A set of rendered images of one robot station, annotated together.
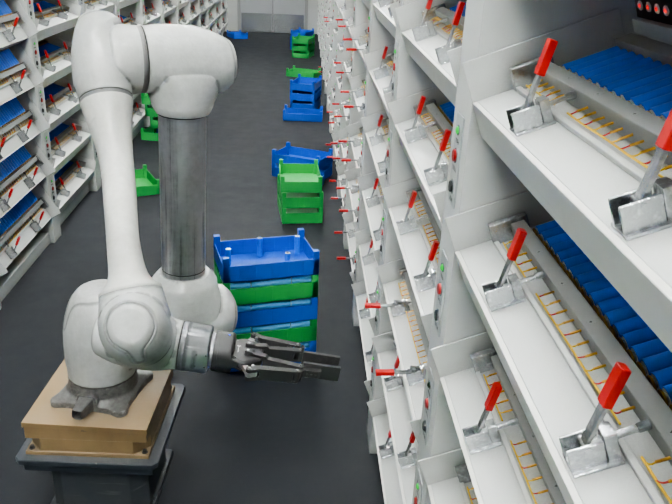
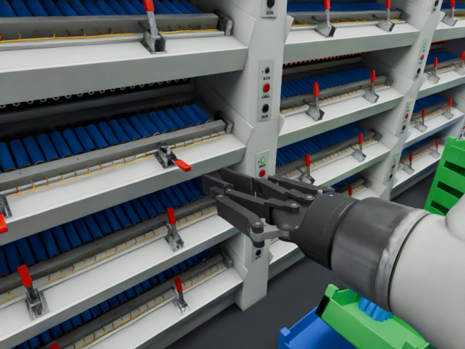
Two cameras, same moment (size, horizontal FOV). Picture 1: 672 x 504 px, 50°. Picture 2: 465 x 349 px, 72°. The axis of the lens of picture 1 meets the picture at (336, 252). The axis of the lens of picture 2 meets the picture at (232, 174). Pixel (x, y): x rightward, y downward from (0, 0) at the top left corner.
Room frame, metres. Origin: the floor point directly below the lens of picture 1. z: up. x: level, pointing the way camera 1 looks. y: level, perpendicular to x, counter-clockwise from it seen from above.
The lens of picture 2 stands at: (1.36, 0.35, 0.79)
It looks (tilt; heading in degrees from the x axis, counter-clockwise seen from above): 28 degrees down; 235
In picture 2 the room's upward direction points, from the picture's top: straight up
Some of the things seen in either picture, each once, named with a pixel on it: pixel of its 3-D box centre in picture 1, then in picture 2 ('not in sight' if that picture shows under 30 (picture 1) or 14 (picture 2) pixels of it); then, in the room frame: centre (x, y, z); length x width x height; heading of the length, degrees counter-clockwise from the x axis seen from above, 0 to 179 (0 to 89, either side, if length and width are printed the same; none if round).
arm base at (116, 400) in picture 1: (99, 384); not in sight; (1.39, 0.54, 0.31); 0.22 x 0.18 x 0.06; 172
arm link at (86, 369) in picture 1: (104, 328); not in sight; (1.42, 0.52, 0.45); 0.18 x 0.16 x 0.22; 117
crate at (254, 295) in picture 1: (265, 276); not in sight; (2.07, 0.22, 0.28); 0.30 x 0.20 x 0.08; 108
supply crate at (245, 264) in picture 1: (265, 254); not in sight; (2.07, 0.22, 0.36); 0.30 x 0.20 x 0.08; 108
